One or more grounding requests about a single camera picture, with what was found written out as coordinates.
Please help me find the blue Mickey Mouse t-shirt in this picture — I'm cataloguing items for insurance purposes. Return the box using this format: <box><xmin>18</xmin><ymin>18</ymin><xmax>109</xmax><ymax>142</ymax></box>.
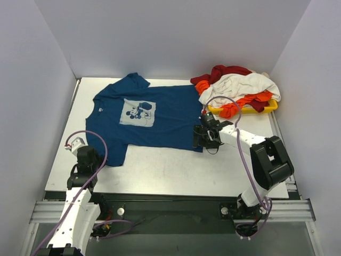
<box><xmin>86</xmin><ymin>73</ymin><xmax>202</xmax><ymax>167</ymax></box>

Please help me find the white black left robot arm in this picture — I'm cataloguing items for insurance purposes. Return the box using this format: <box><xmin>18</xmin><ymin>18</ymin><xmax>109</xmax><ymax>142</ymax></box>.
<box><xmin>33</xmin><ymin>146</ymin><xmax>108</xmax><ymax>255</ymax></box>

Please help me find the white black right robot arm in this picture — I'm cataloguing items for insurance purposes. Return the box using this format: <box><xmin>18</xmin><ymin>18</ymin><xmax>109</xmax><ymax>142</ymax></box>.
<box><xmin>193</xmin><ymin>121</ymin><xmax>294</xmax><ymax>218</ymax></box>

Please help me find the yellow plastic bin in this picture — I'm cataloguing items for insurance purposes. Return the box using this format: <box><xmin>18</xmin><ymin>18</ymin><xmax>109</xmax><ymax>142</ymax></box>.
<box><xmin>208</xmin><ymin>99</ymin><xmax>278</xmax><ymax>115</ymax></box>

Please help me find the orange t-shirt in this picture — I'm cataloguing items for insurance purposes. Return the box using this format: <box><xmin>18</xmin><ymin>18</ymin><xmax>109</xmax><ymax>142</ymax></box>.
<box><xmin>208</xmin><ymin>90</ymin><xmax>273</xmax><ymax>119</ymax></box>

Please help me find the white t-shirt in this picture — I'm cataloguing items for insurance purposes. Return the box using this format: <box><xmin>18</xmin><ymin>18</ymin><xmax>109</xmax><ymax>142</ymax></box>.
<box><xmin>199</xmin><ymin>73</ymin><xmax>281</xmax><ymax>108</ymax></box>

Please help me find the dark red t-shirt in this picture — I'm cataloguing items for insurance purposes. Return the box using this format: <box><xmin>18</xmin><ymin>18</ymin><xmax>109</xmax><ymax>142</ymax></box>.
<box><xmin>190</xmin><ymin>65</ymin><xmax>272</xmax><ymax>119</ymax></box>

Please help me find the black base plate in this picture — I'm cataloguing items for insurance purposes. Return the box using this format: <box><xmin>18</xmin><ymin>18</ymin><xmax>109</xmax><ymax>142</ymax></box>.
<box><xmin>76</xmin><ymin>193</ymin><xmax>270</xmax><ymax>235</ymax></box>

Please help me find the aluminium mounting rail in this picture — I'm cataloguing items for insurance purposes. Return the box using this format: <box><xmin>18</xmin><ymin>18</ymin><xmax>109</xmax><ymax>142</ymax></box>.
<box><xmin>29</xmin><ymin>200</ymin><xmax>316</xmax><ymax>223</ymax></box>

